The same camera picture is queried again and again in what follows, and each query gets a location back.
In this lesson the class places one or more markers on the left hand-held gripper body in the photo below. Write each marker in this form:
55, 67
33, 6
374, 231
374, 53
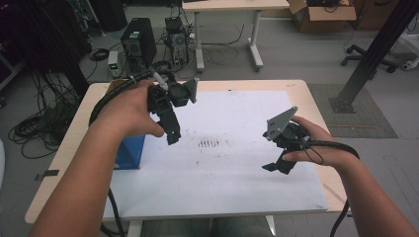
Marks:
178, 94

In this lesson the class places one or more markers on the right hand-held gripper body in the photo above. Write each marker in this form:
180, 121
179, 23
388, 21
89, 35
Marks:
290, 135

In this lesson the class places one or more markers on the blue box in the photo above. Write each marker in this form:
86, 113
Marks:
131, 154

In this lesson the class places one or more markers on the person's right hand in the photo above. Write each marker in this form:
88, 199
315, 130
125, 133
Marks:
322, 148

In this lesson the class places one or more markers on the person's left hand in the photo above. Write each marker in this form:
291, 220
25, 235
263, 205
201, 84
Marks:
128, 112

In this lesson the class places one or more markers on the white paper sheet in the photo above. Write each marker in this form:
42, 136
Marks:
230, 184

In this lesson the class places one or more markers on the open computer case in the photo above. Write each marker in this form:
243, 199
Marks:
178, 42

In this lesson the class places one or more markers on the white table leg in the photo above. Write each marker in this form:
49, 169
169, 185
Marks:
270, 225
135, 229

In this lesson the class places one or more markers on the black computer tower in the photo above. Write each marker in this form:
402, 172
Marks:
141, 39

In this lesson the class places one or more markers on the small grey power supply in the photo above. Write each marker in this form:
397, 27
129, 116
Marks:
113, 61

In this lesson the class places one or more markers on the grey floor mat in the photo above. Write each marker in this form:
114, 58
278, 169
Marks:
362, 125

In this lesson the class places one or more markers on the white-legged background table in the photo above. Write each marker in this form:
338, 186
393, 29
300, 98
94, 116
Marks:
230, 5

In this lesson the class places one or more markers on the black office chair base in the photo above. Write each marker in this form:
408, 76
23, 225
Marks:
360, 52

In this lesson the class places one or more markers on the cardboard box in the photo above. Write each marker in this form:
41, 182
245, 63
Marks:
329, 21

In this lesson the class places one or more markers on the black tape piece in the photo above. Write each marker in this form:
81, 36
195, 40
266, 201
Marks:
47, 173

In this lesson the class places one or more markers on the black metal stand post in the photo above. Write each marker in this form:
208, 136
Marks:
378, 46

